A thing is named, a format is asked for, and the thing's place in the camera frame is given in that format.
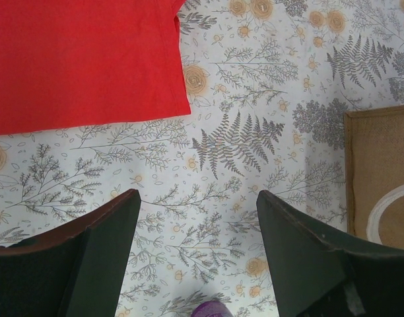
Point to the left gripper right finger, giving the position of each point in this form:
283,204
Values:
318,270

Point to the purple fanta can front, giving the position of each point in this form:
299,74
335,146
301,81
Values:
211,308

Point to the red folded cloth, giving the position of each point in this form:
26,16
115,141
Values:
75,63

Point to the brown jute canvas bag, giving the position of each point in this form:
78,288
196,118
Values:
374,164

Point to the floral patterned tablecloth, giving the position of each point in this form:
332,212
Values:
268,83

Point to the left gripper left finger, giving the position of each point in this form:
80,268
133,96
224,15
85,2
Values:
75,269

